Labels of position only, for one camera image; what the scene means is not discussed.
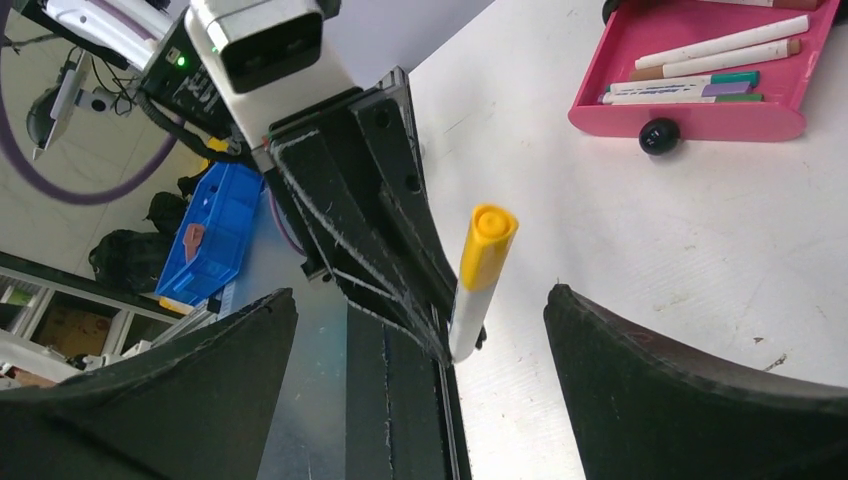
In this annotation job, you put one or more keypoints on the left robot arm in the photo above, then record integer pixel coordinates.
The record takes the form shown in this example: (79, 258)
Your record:
(174, 89)

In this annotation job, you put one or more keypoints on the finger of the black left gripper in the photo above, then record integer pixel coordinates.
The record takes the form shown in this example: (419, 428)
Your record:
(349, 176)

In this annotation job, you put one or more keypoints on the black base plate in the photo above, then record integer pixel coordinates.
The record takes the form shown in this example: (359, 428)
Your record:
(403, 417)

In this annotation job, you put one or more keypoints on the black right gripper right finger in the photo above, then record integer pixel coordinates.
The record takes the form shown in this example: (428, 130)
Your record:
(645, 406)

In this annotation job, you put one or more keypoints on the teal white pen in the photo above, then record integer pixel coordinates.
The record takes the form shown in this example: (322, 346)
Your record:
(751, 77)

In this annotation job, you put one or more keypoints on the green capped white pen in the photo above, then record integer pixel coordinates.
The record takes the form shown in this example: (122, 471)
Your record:
(742, 39)

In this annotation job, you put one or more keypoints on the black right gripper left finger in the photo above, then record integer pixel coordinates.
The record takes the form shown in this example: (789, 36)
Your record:
(197, 407)

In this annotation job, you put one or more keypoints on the purple capped pen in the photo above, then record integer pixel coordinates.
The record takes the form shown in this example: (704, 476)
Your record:
(681, 93)

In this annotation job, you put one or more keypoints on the white pen orange cap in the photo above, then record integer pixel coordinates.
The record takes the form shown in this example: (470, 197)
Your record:
(488, 241)

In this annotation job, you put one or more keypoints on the black bag on floor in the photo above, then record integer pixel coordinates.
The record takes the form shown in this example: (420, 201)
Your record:
(130, 261)

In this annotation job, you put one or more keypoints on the blue plastic crate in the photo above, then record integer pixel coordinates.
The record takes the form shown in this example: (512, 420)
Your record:
(209, 246)

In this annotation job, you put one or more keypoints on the black pink drawer unit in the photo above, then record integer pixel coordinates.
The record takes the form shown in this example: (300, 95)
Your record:
(633, 29)

